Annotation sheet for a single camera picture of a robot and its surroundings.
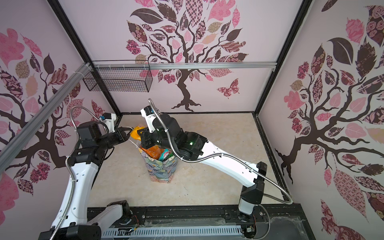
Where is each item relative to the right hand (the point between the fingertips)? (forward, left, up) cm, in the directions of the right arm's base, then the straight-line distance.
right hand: (137, 129), depth 56 cm
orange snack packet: (+4, 0, -24) cm, 24 cm away
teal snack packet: (+1, -7, -22) cm, 23 cm away
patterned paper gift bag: (-6, -5, -27) cm, 28 cm away
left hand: (+9, +8, -12) cm, 17 cm away
